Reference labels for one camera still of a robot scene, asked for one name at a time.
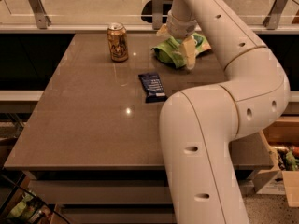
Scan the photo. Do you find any middle metal railing bracket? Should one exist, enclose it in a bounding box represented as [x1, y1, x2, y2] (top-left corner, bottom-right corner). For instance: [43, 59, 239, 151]
[152, 0, 163, 30]

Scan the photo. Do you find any blue snack bar wrapper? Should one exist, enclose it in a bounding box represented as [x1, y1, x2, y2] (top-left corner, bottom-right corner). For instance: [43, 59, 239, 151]
[138, 72, 167, 103]

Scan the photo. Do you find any green rice chip bag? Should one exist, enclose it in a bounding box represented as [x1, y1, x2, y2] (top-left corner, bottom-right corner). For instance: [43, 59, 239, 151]
[152, 33, 211, 69]

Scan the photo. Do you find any right metal railing bracket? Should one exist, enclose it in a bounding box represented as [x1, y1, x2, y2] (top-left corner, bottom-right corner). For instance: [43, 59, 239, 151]
[263, 0, 288, 30]

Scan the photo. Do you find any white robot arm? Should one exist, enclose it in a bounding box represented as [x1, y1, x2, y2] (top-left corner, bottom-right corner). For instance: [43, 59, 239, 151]
[159, 0, 290, 224]

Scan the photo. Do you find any green item in box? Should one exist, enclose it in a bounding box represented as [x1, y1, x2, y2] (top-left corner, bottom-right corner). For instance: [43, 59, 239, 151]
[285, 151, 298, 171]

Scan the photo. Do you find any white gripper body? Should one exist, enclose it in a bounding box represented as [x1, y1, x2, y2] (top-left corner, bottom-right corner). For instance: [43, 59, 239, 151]
[166, 10, 197, 39]

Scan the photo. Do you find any left metal railing bracket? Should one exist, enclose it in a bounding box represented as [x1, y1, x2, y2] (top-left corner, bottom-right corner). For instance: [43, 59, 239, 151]
[28, 0, 51, 29]

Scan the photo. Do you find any metal railing bracket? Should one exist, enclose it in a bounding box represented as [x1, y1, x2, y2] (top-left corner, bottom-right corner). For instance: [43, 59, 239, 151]
[263, 0, 288, 30]
[152, 0, 163, 30]
[28, 0, 51, 29]

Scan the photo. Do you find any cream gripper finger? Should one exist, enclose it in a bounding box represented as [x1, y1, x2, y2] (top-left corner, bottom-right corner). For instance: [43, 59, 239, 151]
[156, 24, 170, 37]
[179, 36, 196, 70]

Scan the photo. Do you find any gold soda can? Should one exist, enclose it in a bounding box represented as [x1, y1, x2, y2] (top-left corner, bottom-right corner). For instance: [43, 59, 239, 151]
[107, 22, 128, 62]

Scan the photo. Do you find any grey table drawer unit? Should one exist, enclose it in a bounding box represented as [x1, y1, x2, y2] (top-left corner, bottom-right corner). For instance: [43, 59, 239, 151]
[25, 161, 249, 224]

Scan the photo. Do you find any black office chair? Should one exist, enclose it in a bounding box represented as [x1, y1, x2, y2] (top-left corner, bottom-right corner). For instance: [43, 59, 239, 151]
[141, 0, 173, 23]

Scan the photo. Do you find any green bag in bin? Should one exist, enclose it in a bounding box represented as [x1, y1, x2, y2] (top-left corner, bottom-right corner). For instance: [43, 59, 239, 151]
[7, 193, 40, 221]

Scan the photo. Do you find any cardboard box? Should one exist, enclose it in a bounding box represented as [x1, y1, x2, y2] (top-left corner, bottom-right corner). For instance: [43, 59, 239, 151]
[253, 116, 299, 207]

